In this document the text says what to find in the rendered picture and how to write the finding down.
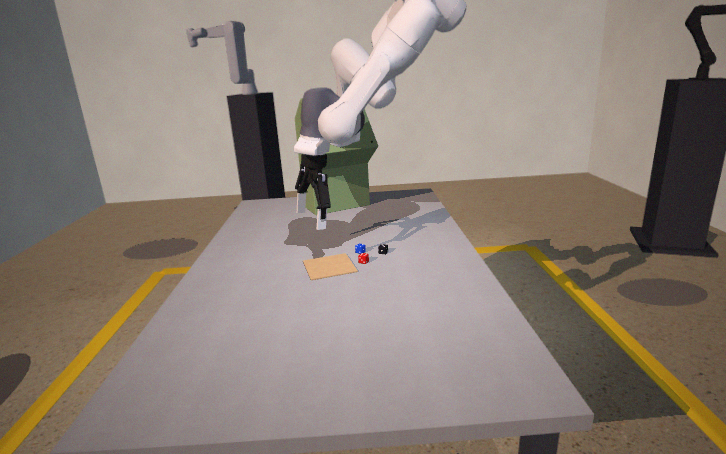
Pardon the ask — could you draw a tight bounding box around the tan flat mat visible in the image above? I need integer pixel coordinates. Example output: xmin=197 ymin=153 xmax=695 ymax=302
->
xmin=303 ymin=253 xmax=358 ymax=280

